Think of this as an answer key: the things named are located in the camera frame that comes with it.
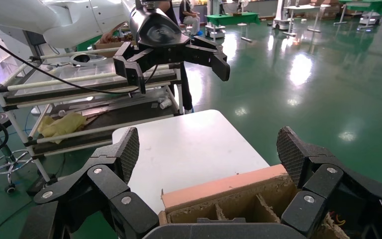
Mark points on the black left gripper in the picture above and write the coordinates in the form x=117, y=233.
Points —
x=154, y=29

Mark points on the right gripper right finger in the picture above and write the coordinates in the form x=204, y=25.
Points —
x=291, y=151

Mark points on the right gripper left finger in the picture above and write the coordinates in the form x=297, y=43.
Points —
x=125, y=155

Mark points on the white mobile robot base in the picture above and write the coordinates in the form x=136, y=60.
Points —
x=280, y=21
x=369, y=19
x=214, y=31

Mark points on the bare person forearm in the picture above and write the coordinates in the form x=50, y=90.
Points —
x=113, y=32

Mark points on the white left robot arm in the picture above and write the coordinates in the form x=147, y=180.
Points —
x=46, y=16

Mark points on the standing person dark clothes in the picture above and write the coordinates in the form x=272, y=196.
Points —
x=186, y=89

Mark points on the small white bottle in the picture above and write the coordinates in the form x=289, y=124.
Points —
x=165, y=104

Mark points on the seated person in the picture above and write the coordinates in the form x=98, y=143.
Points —
x=189, y=16

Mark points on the small brown cardboard box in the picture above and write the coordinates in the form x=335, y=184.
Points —
x=108, y=49

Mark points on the yellow cloth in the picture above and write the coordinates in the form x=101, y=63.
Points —
x=62, y=127

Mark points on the green cloth table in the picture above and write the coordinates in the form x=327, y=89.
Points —
x=365, y=5
x=234, y=18

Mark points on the cardboard box with dividers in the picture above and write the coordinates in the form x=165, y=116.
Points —
x=217, y=188

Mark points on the clear plastic tray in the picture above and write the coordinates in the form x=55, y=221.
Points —
x=89, y=71

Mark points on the white round device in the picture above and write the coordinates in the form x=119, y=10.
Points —
x=82, y=59

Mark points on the stacked cardboard boxes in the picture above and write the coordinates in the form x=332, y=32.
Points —
x=326, y=8

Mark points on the tube frame cart black shelves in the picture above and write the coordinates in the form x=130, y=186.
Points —
x=62, y=82

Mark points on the white frame table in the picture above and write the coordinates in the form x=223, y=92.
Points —
x=306, y=8

